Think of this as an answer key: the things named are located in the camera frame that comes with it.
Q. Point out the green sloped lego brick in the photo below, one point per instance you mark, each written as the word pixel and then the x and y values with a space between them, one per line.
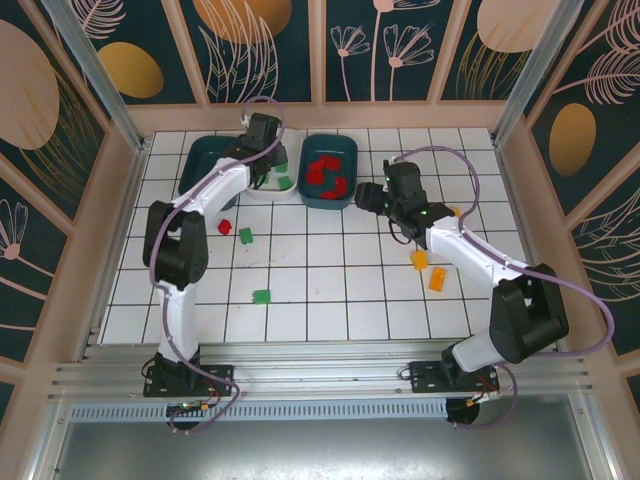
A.
pixel 284 183

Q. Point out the yellow rounded lego brick 120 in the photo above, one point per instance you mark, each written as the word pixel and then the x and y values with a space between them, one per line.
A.
pixel 420 260

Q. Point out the yellow small lego brick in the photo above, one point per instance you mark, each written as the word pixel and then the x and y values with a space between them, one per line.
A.
pixel 455 211

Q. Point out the red curved lego brick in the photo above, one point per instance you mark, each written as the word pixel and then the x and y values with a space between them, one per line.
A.
pixel 316 176

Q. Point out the red long lego brick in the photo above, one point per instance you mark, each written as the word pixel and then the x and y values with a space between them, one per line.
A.
pixel 327 163

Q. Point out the yellow long lego brick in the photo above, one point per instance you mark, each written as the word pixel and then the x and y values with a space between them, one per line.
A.
pixel 437 279

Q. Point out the red square lego brick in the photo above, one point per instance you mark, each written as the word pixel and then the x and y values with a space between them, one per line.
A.
pixel 333 193

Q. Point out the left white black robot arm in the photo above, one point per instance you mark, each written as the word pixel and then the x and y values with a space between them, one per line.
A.
pixel 175 320

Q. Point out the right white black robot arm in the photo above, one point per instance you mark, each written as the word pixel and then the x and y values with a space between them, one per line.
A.
pixel 475 250

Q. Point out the white plastic bin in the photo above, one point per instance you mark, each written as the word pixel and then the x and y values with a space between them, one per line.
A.
pixel 295 150

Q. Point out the teal plastic bin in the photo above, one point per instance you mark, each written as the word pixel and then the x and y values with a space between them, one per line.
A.
pixel 345 155
pixel 200 165

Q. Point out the red small lego brick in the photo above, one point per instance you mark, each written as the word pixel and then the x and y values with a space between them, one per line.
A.
pixel 225 227

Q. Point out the grey metal base sheet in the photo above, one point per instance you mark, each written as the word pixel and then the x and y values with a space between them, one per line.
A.
pixel 320 450

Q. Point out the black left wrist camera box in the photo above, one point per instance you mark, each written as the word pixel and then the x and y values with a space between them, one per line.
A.
pixel 263 130

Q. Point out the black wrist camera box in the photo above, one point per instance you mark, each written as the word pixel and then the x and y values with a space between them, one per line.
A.
pixel 263 130
pixel 405 180

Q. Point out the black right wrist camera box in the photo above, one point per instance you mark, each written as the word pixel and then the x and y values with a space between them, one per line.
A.
pixel 405 180

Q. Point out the dark wall panel gold circle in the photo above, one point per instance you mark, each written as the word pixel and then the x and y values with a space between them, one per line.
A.
pixel 300 50

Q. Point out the dark flower wall panel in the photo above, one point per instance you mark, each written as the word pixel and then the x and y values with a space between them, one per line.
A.
pixel 400 75

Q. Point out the dark wall panel beige circle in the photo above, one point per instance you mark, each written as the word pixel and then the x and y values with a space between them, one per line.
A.
pixel 475 75

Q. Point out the dark wall panel small oval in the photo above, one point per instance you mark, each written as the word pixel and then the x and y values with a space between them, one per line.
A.
pixel 130 70

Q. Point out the aluminium rail frame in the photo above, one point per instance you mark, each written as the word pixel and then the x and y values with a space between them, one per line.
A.
pixel 320 370

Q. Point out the aluminium corner post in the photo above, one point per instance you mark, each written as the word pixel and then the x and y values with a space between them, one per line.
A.
pixel 520 75
pixel 100 75

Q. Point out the dark wall panel gold oval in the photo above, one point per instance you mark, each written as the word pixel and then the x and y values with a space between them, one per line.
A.
pixel 575 140

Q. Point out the dark wall panel pink leaves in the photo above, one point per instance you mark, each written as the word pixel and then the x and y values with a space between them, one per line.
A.
pixel 615 270

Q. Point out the dark wall panel large circle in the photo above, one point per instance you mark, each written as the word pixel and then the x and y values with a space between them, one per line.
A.
pixel 30 100

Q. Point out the dark wall panel flower stem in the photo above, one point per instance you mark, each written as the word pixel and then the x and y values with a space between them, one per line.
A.
pixel 20 280

